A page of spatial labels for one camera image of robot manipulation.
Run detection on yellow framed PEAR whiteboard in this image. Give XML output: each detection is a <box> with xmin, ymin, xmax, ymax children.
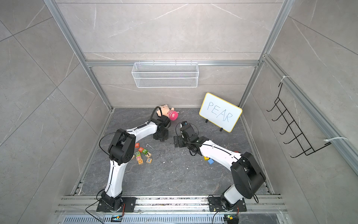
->
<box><xmin>199</xmin><ymin>92</ymin><xmax>242</xmax><ymax>133</ymax></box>

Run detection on pink cartoon boy plush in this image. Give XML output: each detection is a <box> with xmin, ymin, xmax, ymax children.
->
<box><xmin>157</xmin><ymin>105</ymin><xmax>179</xmax><ymax>121</ymax></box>

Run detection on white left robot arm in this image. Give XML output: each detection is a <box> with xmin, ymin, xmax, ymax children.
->
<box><xmin>100</xmin><ymin>116</ymin><xmax>171</xmax><ymax>211</ymax></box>

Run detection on white wire mesh basket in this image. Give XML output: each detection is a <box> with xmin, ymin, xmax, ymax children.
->
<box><xmin>131</xmin><ymin>62</ymin><xmax>200</xmax><ymax>88</ymax></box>

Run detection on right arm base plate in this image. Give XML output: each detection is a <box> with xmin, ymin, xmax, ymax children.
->
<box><xmin>207</xmin><ymin>195</ymin><xmax>247</xmax><ymax>212</ymax></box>

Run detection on black wall hook rack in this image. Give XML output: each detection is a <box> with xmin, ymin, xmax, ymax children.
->
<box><xmin>266</xmin><ymin>83</ymin><xmax>332</xmax><ymax>159</ymax></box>

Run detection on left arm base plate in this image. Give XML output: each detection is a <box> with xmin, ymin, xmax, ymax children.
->
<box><xmin>96</xmin><ymin>197</ymin><xmax>137</xmax><ymax>212</ymax></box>

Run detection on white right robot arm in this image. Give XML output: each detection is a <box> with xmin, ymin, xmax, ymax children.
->
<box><xmin>174</xmin><ymin>121</ymin><xmax>266</xmax><ymax>211</ymax></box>

